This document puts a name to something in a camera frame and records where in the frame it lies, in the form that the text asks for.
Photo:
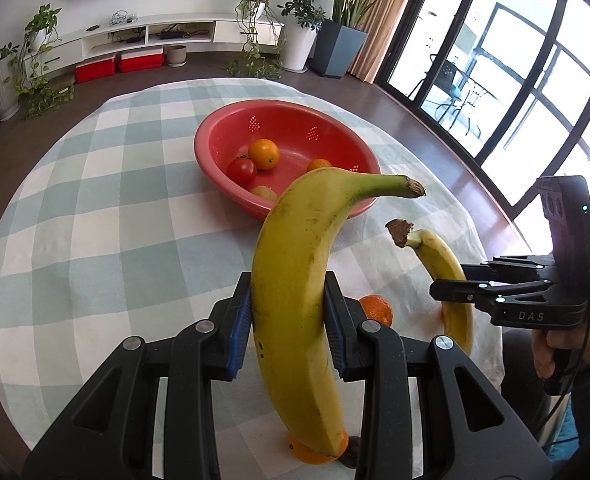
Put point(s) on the black framed glass door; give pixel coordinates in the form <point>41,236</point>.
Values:
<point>520,85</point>

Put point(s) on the white television cabinet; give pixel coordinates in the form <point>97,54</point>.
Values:
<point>245,30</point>

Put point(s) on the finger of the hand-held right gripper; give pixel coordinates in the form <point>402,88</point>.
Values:
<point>455,291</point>
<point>520,265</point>

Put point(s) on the dark purple plum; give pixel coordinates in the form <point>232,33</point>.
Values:
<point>351,452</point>

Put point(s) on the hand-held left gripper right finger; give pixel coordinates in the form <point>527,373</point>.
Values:
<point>335,345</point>

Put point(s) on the orange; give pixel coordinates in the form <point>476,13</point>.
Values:
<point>263,154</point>
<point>319,165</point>
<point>310,455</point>
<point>375,308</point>

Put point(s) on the red storage box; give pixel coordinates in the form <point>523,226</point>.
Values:
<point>95,70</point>
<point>141,61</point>

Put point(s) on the black balcony table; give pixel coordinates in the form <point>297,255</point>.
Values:
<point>477,102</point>

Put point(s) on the plant in white ribbed pot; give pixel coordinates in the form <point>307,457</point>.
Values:
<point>4,92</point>

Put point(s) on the red tomato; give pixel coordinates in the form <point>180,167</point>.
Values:
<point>241,171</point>

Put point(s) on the green white checked tablecloth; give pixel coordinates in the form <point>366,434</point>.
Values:
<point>125,260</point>

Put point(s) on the brown kiwi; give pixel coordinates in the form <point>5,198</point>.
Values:
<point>264,193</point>

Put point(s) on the black set-top box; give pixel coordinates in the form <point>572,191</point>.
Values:
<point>171,35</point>

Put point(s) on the small-leaf plant white tall pot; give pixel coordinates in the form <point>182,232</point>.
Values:
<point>299,50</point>

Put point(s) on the blue cloth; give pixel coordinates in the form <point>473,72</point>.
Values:
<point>565,430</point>

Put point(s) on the large-leaf plant grey square pot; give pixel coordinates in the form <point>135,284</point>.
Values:
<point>337,47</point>

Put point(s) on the beige curtain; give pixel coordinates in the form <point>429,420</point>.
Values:
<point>385,25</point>

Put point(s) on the black balcony chair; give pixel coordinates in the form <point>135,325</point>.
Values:
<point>450,87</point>

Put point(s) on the person's right hand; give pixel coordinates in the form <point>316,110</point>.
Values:
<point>565,341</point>

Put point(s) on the small grey empty pot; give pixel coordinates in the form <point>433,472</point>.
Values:
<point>177,56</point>

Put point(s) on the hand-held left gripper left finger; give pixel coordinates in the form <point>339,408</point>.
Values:
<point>240,340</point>

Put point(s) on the red plastic bowl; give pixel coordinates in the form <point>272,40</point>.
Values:
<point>295,125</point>

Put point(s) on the yellow banana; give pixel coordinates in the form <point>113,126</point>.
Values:
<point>445,260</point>
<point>295,260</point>

